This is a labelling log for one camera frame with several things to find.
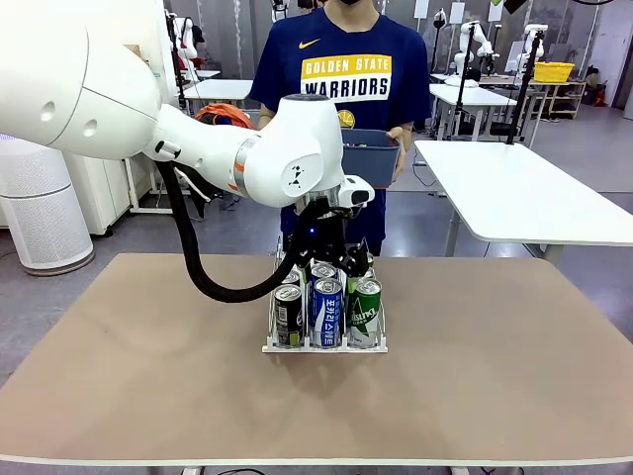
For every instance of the orange jacket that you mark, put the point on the orange jacket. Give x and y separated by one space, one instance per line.
222 113

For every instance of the person's left hand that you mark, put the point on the person's left hand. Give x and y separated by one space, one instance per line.
402 141

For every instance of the person in navy Warriors shirt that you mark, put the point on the person in navy Warriors shirt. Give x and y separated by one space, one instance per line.
346 49

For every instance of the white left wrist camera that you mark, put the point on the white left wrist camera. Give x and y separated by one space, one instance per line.
358 193

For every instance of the person's left forearm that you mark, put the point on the person's left forearm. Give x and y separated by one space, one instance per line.
408 126

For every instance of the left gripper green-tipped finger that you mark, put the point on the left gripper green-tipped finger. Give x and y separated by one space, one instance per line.
356 262
304 272

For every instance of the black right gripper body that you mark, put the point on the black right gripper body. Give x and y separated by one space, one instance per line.
514 5

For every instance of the black beverage can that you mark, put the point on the black beverage can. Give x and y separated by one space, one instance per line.
293 278
288 319

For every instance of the black backpack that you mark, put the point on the black backpack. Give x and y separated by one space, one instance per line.
212 198

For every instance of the white background table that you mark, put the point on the white background table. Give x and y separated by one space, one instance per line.
217 89
470 94

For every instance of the person's right forearm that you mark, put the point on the person's right forearm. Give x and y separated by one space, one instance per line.
267 116

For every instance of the blue Pocari Sweat can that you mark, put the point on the blue Pocari Sweat can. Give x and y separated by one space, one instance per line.
327 316
324 271

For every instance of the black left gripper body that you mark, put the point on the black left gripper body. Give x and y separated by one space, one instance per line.
329 232

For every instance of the small wooden side table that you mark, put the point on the small wooden side table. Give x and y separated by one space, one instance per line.
143 210

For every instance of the blue plastic bin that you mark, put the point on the blue plastic bin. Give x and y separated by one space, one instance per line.
371 158

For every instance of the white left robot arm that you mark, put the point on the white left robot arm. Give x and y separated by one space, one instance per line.
99 74

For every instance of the large white table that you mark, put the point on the large white table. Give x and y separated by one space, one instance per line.
519 188

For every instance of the wooden shelf unit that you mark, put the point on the wooden shelf unit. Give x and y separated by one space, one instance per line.
564 94

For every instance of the white cylindrical air purifier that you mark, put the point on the white cylindrical air purifier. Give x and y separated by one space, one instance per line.
44 222

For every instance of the white desk cabinet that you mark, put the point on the white desk cabinet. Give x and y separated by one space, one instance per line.
99 193

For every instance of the red fire extinguisher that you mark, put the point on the red fire extinguisher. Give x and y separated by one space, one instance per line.
598 95

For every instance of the yellow plastic basket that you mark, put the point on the yellow plastic basket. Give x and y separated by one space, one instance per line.
554 71

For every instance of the black tripod stand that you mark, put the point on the black tripod stand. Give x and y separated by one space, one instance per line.
529 74
462 84

